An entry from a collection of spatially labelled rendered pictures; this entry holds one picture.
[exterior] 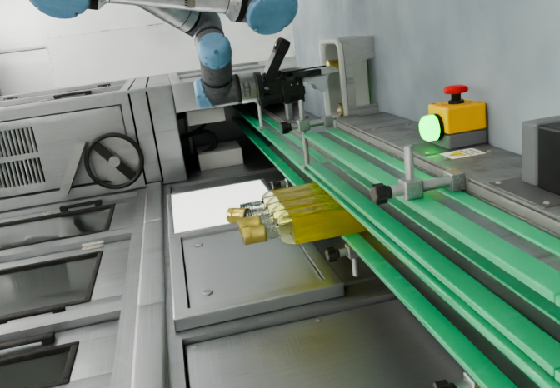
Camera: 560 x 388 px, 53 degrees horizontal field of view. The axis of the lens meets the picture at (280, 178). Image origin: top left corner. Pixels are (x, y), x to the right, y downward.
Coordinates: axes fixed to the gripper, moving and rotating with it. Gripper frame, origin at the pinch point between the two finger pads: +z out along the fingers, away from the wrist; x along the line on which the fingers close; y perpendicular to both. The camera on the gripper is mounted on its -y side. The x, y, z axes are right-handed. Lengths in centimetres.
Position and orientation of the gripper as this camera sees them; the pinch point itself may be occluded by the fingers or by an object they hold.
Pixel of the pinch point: (331, 67)
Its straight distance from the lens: 147.0
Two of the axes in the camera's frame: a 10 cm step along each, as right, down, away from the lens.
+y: 1.2, 9.5, 2.9
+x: 2.1, 2.6, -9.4
